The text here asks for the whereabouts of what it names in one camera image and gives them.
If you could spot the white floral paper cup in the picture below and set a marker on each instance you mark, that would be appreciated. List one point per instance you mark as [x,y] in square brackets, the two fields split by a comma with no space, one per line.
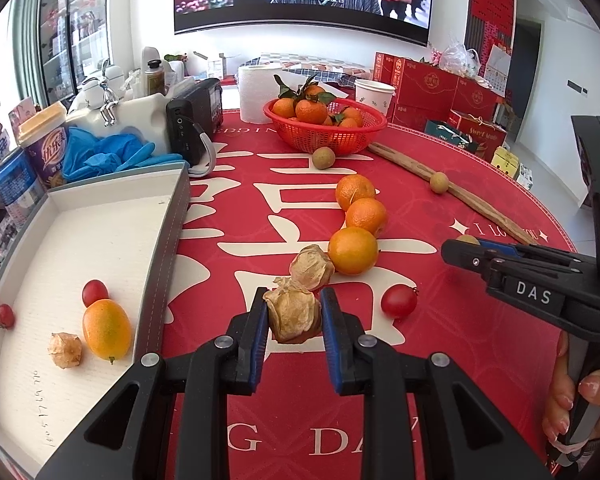
[375,94]

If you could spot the cherry tomato tray left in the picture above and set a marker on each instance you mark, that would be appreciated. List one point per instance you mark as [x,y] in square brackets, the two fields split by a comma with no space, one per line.
[7,317]

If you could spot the white paper towel roll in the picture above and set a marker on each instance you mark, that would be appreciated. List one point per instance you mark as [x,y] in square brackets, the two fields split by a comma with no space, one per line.
[257,86]

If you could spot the large orange citrus fruit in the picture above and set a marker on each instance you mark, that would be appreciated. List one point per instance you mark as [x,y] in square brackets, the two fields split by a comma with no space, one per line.
[353,250]

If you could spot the dark green gift bag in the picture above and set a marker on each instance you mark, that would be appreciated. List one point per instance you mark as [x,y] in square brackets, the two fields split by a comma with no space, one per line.
[449,134]

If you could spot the middle mandarin orange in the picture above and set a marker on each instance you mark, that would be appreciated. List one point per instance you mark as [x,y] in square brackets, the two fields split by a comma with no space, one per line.
[368,214]

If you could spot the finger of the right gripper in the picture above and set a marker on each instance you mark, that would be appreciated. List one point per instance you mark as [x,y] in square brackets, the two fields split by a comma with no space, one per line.
[517,266]
[473,250]

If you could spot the dark spice bottle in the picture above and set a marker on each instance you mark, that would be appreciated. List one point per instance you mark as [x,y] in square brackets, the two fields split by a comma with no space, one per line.
[154,78]

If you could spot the blue rubber gloves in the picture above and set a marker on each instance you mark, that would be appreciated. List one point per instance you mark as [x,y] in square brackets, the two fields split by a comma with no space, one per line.
[88,156]

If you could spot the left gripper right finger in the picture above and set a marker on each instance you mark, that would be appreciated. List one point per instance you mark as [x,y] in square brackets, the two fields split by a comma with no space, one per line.
[420,409]

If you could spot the white shallow box tray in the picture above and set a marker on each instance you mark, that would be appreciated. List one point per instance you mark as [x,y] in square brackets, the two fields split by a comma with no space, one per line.
[122,230]

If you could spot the purple milk tea cup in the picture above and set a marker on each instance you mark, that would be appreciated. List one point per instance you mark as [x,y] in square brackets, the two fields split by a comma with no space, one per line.
[44,138]

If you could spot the cherry tomato in tray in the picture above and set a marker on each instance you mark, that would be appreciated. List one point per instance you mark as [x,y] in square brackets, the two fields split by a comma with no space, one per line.
[93,291]

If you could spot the red gift boxes stack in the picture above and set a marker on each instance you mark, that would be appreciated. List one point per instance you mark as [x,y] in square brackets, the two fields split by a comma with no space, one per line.
[424,92]

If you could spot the mandarins in basket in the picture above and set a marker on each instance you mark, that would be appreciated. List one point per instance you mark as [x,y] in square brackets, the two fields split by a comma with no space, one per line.
[308,103]

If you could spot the dried physalis husk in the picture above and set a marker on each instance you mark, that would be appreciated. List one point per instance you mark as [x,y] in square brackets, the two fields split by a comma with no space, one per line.
[311,268]
[294,313]

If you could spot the right hand pink nails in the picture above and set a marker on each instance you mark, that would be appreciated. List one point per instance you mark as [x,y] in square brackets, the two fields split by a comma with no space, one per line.
[556,418]

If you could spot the oval orange kumquat in tray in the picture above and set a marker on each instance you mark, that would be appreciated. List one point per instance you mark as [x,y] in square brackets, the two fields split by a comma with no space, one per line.
[107,330]

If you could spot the far mandarin orange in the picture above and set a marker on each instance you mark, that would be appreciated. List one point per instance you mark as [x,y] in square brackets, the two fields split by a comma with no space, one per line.
[351,188]

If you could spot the mandarin orange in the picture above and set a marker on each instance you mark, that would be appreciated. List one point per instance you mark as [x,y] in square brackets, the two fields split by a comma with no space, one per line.
[368,214]
[351,188]

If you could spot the wooden back scratcher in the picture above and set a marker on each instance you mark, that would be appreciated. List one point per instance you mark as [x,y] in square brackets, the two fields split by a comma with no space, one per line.
[474,202]

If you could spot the yellow small box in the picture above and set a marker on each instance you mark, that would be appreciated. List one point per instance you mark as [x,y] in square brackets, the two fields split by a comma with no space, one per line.
[505,161]

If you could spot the black portable radio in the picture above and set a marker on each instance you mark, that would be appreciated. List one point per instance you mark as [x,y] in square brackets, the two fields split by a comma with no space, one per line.
[194,107]

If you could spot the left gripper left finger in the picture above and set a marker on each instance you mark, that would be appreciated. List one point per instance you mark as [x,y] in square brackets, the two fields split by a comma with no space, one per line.
[127,433]

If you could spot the white organizer container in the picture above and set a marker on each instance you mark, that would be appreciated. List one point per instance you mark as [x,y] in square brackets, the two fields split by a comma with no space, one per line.
[103,107]

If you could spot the kiwi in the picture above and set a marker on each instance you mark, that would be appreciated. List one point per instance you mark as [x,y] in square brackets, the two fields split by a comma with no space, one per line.
[439,182]
[323,158]

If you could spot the red cherry tomato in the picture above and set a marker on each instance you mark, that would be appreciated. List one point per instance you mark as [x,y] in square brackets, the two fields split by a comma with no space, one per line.
[399,301]

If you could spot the red plastic fruit basket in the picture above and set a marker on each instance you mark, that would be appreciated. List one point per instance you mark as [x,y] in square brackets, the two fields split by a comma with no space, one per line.
[307,138]

